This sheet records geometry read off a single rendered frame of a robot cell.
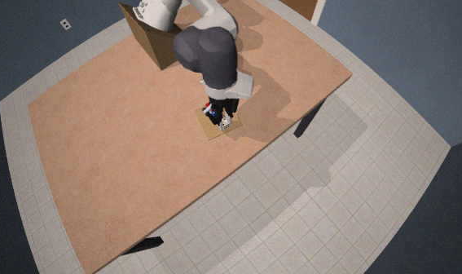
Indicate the white die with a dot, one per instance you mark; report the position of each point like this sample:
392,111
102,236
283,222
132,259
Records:
225,123

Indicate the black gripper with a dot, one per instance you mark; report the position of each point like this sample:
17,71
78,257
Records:
230,106

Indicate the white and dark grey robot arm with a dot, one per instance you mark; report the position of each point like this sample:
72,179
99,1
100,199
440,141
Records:
206,46

